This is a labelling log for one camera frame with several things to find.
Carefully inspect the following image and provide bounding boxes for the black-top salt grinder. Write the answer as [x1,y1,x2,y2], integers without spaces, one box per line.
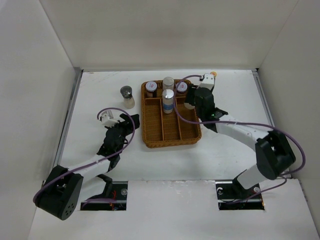
[120,85,135,109]

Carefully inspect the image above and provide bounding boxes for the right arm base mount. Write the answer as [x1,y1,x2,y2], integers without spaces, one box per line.
[215,181,265,211]

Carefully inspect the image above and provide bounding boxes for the wicker divided basket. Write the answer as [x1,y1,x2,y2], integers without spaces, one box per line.
[140,80,202,148]

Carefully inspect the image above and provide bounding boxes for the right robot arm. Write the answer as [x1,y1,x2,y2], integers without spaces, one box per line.
[185,84,296,199]

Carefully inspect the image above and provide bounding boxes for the green-label red sauce bottle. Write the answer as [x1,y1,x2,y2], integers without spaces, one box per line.
[210,71,217,77]

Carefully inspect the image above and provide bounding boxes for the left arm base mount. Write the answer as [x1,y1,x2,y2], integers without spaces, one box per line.
[79,174,129,211]

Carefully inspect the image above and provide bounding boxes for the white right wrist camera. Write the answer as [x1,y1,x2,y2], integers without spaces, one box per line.
[199,73,216,91]

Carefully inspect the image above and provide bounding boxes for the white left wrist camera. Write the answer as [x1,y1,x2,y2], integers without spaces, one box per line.
[98,110,118,127]

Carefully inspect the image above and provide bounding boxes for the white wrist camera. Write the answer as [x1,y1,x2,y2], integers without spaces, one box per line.
[199,73,216,91]
[98,110,118,127]

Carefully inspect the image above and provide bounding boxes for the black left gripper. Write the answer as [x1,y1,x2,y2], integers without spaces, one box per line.
[105,114,139,154]

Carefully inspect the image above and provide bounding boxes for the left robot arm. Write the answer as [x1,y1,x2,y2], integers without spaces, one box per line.
[33,113,140,220]

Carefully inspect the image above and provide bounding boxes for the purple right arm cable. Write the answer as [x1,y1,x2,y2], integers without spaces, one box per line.
[173,74,307,205]

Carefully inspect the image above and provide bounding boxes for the white-lid brown spice jar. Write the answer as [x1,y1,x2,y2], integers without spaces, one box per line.
[145,81,158,98]

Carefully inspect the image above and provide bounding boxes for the blue-label white pepper jar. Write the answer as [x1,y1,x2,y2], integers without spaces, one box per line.
[162,89,174,114]

